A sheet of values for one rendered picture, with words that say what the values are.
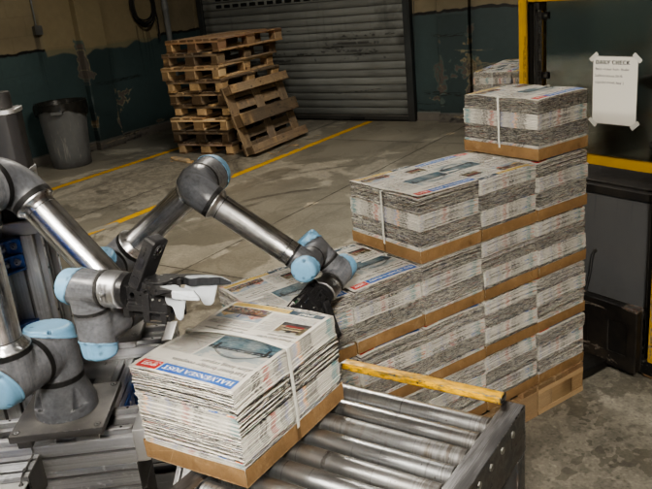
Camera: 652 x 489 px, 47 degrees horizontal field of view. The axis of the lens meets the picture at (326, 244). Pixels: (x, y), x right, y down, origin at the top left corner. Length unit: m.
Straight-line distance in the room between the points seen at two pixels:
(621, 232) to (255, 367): 2.35
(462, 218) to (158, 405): 1.36
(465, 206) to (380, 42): 7.32
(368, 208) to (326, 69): 7.68
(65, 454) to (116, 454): 0.12
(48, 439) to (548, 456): 1.86
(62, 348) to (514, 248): 1.68
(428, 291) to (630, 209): 1.24
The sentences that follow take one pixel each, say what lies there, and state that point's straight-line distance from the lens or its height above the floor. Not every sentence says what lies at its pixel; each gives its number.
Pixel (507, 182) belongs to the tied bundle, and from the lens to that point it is 2.77.
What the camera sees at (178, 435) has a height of 0.88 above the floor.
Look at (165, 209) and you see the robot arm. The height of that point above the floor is 1.15.
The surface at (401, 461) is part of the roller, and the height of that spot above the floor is 0.79.
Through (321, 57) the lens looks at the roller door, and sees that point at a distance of 10.33.
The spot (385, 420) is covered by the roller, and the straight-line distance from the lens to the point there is 1.78.
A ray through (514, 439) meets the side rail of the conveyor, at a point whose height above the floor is 0.75.
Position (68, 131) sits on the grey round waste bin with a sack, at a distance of 9.20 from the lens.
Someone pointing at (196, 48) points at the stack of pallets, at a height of 1.21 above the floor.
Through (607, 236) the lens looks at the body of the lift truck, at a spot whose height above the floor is 0.56.
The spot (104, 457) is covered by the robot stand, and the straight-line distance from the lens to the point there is 1.99.
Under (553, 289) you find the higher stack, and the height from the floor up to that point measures 0.53.
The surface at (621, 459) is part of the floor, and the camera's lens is 3.08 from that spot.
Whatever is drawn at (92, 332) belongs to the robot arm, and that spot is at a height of 1.13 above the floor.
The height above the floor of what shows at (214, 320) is 1.03.
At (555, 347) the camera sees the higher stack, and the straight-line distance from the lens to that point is 3.23.
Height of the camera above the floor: 1.75
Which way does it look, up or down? 19 degrees down
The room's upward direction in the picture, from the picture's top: 6 degrees counter-clockwise
